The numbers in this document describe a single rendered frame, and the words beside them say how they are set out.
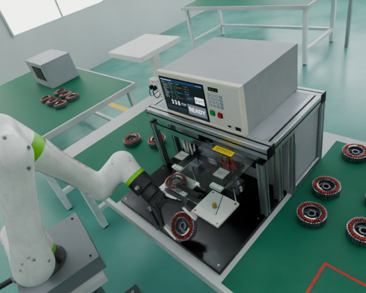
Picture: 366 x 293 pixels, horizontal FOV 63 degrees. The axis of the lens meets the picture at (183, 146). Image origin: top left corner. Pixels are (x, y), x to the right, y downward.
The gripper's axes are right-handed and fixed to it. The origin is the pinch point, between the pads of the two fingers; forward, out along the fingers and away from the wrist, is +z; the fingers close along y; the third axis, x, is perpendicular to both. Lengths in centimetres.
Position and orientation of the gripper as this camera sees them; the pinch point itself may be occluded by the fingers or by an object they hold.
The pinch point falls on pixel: (183, 225)
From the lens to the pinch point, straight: 121.6
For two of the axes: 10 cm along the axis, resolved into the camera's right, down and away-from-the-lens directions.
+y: 6.4, -7.1, -2.9
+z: 7.2, 6.9, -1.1
